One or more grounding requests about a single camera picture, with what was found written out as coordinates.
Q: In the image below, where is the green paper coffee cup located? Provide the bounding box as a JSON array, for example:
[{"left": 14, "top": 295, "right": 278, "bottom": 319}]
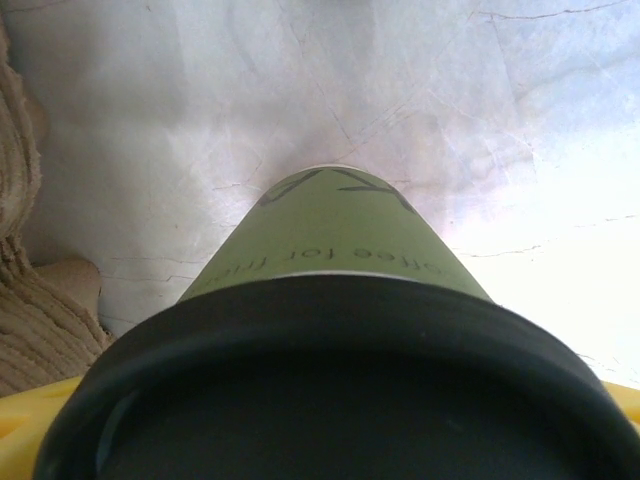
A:
[{"left": 174, "top": 164, "right": 496, "bottom": 306}]

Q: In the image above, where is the brown pulp cup carrier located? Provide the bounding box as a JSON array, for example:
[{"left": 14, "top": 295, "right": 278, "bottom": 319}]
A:
[{"left": 0, "top": 9, "right": 110, "bottom": 399}]

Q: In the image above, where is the black plastic cup lid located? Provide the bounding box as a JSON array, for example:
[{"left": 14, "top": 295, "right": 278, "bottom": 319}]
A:
[{"left": 32, "top": 274, "right": 640, "bottom": 480}]

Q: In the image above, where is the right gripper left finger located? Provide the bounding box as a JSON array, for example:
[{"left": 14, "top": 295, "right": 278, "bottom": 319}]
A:
[{"left": 0, "top": 377, "right": 84, "bottom": 480}]

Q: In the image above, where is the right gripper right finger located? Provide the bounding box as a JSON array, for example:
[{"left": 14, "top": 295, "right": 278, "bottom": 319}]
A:
[{"left": 602, "top": 379, "right": 640, "bottom": 440}]

